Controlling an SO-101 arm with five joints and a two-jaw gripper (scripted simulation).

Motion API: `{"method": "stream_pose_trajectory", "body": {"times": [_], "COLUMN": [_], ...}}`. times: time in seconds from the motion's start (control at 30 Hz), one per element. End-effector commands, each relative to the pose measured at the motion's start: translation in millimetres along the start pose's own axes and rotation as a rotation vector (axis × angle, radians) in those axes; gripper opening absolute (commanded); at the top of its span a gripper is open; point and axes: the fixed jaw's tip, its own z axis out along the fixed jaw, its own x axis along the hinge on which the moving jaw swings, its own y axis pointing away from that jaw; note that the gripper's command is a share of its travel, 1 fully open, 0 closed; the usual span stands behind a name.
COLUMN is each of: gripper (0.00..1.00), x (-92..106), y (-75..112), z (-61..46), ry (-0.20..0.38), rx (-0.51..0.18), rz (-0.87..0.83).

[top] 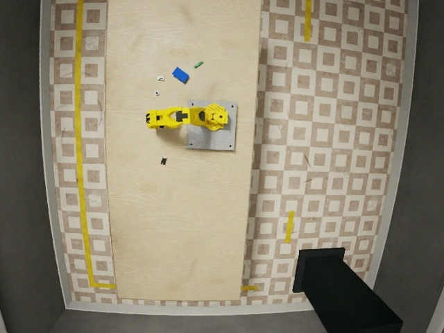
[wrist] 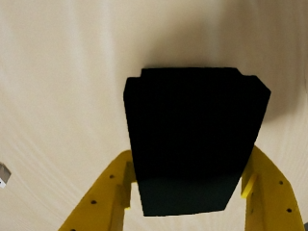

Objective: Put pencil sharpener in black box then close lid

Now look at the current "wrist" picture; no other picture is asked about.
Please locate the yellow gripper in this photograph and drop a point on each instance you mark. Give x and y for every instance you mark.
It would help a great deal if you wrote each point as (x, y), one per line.
(270, 199)

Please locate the black open box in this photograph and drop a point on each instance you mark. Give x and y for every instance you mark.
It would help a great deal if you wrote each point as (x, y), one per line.
(190, 71)

